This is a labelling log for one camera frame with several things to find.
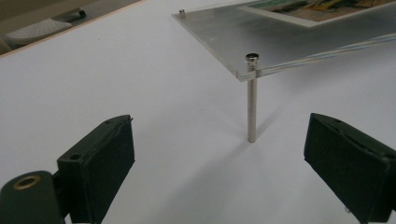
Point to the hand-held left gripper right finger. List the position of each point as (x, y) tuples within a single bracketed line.
[(351, 168)]

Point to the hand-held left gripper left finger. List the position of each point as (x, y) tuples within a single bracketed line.
[(96, 161)]

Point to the clear acrylic photo frame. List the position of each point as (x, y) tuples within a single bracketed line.
[(249, 37)]

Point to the metal standoff pin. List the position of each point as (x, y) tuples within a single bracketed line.
[(181, 11), (251, 105)]

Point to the white perforated shoe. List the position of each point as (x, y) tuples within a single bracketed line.
[(37, 31)]

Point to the painting print with white border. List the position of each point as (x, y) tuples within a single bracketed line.
[(314, 11)]

